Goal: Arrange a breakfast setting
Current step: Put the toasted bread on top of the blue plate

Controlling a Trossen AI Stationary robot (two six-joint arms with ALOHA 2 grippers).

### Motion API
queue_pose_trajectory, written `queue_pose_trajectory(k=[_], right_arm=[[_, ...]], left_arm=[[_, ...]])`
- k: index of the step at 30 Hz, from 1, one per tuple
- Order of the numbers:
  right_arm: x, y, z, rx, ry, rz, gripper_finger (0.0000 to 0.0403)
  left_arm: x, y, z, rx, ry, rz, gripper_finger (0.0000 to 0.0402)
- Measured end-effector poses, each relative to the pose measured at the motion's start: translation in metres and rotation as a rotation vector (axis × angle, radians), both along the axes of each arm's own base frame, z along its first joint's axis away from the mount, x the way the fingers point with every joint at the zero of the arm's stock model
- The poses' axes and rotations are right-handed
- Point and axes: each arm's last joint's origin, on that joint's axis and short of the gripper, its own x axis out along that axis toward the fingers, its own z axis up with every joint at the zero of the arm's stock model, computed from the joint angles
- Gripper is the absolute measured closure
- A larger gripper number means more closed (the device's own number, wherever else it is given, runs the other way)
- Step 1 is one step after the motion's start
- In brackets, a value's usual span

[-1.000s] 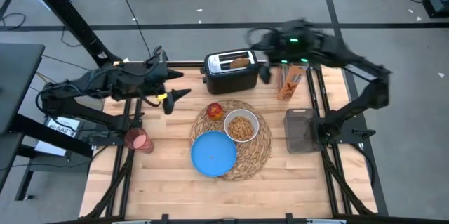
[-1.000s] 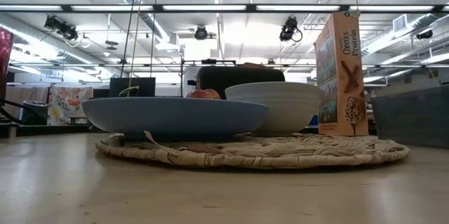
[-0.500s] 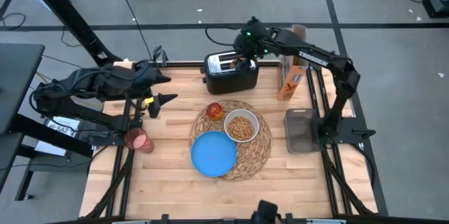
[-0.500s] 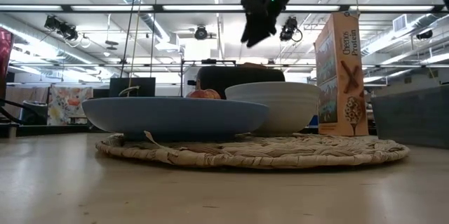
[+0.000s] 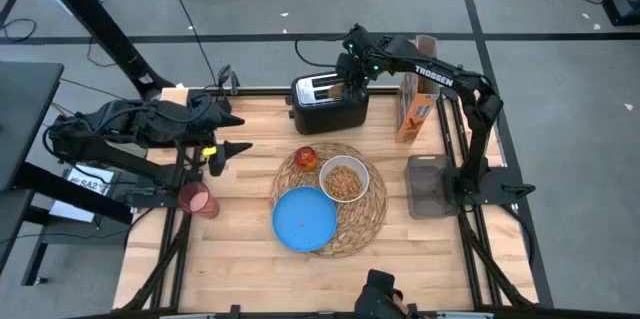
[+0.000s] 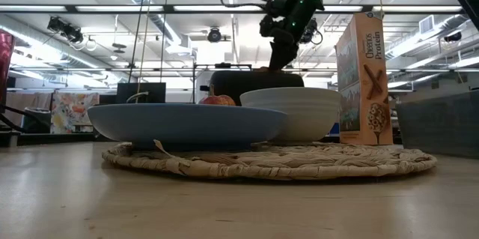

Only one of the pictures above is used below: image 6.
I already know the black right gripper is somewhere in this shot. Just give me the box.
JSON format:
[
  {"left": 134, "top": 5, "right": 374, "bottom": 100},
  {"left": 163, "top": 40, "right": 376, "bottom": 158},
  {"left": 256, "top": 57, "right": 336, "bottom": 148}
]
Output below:
[{"left": 260, "top": 1, "right": 325, "bottom": 70}]

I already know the white ceramic bowl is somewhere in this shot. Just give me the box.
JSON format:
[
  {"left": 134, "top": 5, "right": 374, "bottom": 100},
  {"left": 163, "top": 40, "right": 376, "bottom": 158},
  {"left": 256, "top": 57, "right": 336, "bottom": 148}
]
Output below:
[{"left": 239, "top": 86, "right": 342, "bottom": 145}]

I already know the red apple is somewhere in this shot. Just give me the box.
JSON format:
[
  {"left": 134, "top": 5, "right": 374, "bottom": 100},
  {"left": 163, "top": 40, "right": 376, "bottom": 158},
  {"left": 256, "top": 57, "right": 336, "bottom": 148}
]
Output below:
[{"left": 198, "top": 94, "right": 237, "bottom": 106}]

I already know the Cheerios Protein cereal box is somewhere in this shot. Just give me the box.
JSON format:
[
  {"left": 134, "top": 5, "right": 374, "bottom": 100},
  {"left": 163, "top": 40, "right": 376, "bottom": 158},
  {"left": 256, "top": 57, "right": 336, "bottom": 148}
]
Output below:
[{"left": 335, "top": 11, "right": 394, "bottom": 146}]

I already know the blue plate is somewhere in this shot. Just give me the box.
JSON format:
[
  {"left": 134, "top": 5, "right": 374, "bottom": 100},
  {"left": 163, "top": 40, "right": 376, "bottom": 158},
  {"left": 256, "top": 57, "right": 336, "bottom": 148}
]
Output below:
[{"left": 87, "top": 103, "right": 289, "bottom": 153}]

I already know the red translucent cup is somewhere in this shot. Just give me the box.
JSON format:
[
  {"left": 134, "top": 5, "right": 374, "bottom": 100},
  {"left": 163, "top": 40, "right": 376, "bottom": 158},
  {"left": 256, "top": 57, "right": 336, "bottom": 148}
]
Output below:
[{"left": 0, "top": 30, "right": 16, "bottom": 115}]

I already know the black two-slot toaster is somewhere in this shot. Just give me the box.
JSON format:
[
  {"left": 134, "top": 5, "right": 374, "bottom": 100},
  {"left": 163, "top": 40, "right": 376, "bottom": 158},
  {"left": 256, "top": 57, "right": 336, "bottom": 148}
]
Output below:
[{"left": 208, "top": 70, "right": 305, "bottom": 105}]

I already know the round woven straw placemat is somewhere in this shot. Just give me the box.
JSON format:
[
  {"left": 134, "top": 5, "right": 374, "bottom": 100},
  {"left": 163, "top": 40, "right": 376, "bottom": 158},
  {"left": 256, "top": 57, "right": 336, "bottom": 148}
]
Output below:
[{"left": 101, "top": 139, "right": 438, "bottom": 181}]

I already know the black overhead light bar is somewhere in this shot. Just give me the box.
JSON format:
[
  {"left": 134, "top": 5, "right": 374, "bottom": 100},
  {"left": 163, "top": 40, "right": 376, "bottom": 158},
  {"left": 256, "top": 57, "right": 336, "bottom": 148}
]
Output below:
[{"left": 0, "top": 4, "right": 479, "bottom": 14}]

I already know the black monitor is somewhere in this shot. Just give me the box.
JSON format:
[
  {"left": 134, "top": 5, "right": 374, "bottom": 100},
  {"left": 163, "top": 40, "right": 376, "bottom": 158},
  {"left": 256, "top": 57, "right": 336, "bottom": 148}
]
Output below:
[{"left": 116, "top": 82, "right": 167, "bottom": 104}]

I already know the grey translucent plastic bin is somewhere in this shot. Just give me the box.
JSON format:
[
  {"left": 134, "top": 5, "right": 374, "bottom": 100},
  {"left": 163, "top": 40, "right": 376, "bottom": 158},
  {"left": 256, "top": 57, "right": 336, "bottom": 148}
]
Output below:
[{"left": 395, "top": 89, "right": 479, "bottom": 159}]

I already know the floral patterned cloth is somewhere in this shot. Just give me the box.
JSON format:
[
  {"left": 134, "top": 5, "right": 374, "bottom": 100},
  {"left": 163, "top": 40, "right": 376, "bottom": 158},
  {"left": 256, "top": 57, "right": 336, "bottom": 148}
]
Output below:
[{"left": 50, "top": 91, "right": 100, "bottom": 134}]

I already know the beige cloth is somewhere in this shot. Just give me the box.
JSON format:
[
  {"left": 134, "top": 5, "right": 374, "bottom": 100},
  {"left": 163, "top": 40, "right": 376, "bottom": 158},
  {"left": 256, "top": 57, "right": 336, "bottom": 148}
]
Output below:
[{"left": 5, "top": 92, "right": 53, "bottom": 127}]

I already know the black trash bin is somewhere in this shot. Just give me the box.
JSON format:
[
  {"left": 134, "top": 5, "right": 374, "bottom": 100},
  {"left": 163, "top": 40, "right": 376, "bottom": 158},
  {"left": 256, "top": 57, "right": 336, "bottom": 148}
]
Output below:
[{"left": 22, "top": 107, "right": 52, "bottom": 134}]

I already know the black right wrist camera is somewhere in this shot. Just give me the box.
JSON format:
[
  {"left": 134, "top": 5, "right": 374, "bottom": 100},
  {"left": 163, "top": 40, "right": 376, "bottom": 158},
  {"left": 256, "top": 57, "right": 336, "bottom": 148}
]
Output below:
[{"left": 263, "top": 0, "right": 290, "bottom": 19}]

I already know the round black overhead camera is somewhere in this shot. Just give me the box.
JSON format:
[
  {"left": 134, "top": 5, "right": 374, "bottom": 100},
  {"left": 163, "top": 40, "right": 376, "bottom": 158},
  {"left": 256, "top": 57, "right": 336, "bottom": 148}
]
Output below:
[{"left": 207, "top": 26, "right": 223, "bottom": 43}]

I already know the thin dark hanging cable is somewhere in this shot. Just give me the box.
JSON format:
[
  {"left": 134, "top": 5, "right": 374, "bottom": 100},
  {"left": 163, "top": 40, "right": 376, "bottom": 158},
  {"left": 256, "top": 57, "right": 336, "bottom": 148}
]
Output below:
[{"left": 159, "top": 0, "right": 169, "bottom": 83}]

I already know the beige hanging cable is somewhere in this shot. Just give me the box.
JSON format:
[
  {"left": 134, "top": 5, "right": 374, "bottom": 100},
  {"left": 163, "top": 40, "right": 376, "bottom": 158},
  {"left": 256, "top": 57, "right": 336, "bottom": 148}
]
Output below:
[{"left": 135, "top": 0, "right": 155, "bottom": 102}]

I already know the black hanging cable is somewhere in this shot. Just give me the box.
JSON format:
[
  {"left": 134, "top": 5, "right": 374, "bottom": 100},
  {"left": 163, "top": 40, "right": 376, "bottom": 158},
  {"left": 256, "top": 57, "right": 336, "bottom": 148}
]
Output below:
[{"left": 128, "top": 0, "right": 150, "bottom": 84}]

